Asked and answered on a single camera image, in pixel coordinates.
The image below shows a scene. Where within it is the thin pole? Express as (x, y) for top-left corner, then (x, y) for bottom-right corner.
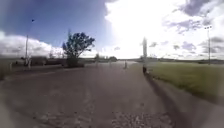
(142, 36), (148, 75)

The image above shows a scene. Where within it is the grass field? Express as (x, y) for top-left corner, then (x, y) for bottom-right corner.
(146, 61), (224, 103)

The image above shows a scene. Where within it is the street lamp pole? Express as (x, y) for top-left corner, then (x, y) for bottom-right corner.
(24, 18), (36, 68)

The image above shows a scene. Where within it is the dark leafy tree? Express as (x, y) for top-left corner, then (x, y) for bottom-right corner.
(61, 31), (96, 69)

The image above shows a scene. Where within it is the grey asphalt road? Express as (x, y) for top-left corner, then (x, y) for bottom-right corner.
(0, 60), (224, 128)

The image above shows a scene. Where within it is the tall floodlight pole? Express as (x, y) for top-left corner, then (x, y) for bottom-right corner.
(204, 25), (213, 66)

